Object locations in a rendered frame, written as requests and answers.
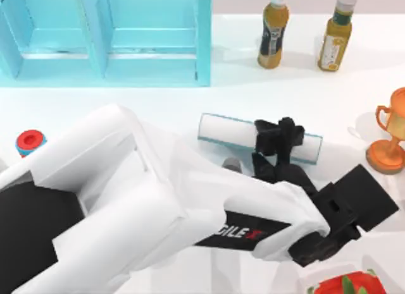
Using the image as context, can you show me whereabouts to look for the white book with teal cover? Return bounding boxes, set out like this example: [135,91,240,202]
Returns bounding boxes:
[197,113,324,166]

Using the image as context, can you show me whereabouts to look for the pale grey rounded box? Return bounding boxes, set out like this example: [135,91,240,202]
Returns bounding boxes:
[221,157,245,174]

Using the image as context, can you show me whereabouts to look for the orange trophy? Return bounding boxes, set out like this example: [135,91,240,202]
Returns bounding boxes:
[366,87,405,175]

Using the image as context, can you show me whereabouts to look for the red and green box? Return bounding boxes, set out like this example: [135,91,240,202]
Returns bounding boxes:
[306,269,382,294]

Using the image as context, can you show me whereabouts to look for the amber bottle with black label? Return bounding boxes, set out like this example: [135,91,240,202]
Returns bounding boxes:
[257,0,290,70]

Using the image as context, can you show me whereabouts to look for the yellow bottle with grey cap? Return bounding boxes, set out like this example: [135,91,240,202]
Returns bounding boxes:
[317,0,354,72]

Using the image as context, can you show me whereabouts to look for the light blue rack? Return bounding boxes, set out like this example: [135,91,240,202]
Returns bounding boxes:
[0,0,212,88]

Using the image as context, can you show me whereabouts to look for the red and blue round bottle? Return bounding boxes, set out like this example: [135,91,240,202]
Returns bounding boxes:
[16,129,48,159]

